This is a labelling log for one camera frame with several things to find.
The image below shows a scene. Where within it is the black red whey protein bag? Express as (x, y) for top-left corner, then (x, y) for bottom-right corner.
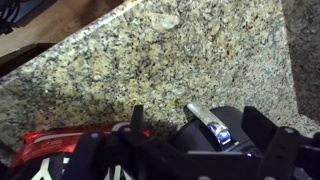
(9, 128), (151, 180)

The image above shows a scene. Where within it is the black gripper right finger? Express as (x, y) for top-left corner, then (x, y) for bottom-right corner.
(241, 106), (320, 180)

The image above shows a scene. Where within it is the blue striped fabric item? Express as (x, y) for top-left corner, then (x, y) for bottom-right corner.
(0, 0), (46, 35)

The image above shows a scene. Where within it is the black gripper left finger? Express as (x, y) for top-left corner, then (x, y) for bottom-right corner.
(59, 104), (188, 180)

